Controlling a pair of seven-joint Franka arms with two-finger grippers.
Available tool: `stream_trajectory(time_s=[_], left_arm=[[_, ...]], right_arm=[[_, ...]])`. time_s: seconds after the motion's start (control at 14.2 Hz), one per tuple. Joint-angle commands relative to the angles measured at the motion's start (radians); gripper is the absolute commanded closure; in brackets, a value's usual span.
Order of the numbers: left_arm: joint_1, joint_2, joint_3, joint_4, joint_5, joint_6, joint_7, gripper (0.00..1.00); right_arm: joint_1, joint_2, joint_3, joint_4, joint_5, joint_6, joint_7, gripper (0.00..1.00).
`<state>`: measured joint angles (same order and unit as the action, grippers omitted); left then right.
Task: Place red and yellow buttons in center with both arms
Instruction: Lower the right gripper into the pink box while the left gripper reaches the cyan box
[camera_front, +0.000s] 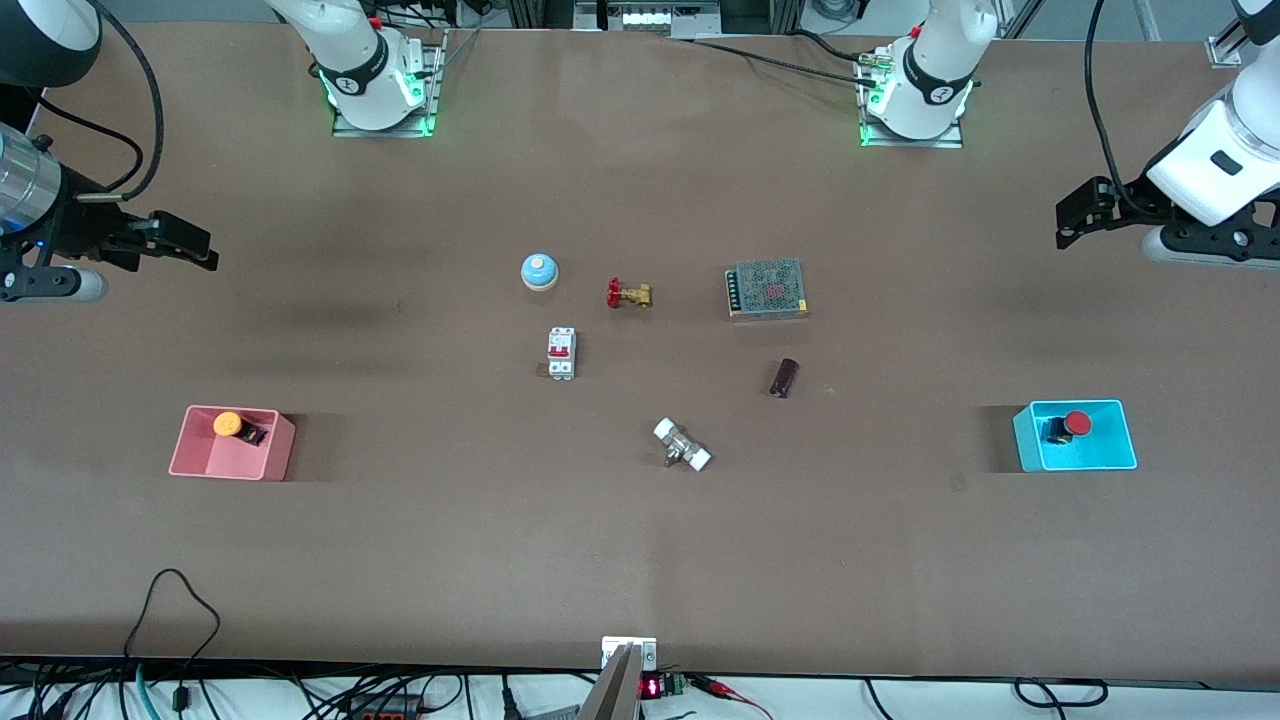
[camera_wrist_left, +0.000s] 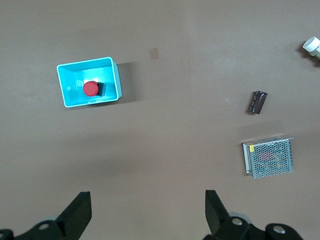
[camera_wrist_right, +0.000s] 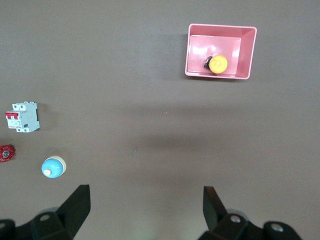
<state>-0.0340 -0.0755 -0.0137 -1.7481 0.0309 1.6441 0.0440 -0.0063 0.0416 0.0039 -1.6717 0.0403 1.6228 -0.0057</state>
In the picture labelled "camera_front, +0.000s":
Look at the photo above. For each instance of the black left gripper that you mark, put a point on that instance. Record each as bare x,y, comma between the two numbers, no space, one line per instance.
1128,196

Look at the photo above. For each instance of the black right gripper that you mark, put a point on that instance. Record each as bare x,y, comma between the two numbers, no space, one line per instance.
75,222

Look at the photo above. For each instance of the yellow push button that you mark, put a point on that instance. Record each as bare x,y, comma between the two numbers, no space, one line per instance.
229,424

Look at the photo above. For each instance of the red push button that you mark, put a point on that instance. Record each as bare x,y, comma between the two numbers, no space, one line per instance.
1076,423

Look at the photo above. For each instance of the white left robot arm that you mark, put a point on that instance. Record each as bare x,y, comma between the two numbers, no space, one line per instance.
1220,150

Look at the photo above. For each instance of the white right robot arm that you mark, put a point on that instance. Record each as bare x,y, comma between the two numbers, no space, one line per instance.
355,60

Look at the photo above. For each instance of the pink plastic bin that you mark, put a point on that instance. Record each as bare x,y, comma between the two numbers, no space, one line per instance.
225,460

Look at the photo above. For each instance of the aluminium extrusion profile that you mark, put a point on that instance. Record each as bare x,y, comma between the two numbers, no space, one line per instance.
1235,45

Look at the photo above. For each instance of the cyan plastic bin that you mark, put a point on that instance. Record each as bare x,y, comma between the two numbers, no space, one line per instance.
1085,455

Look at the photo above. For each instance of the metal mesh power supply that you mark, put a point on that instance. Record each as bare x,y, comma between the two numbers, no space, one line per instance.
768,289

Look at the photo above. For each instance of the dark brown cylindrical capacitor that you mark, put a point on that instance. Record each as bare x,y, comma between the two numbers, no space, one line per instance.
784,378

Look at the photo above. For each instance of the blue bell yellow knob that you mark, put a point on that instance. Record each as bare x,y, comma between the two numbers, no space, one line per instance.
539,271

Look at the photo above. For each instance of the white red circuit breaker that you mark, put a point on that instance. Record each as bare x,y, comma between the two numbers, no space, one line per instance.
562,354

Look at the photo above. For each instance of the metal fitting white ends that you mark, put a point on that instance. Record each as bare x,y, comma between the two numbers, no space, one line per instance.
682,445

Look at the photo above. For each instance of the grey metal bar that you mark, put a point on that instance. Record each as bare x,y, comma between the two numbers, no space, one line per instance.
615,695

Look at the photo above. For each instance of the red digit display module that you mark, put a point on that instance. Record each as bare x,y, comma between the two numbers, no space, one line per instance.
660,686

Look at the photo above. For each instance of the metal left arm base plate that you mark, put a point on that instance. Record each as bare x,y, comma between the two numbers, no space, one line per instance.
910,143

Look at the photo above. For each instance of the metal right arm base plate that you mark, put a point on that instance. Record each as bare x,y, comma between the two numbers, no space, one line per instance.
432,90

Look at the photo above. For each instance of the white metal bracket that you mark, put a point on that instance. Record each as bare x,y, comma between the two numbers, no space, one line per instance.
615,648

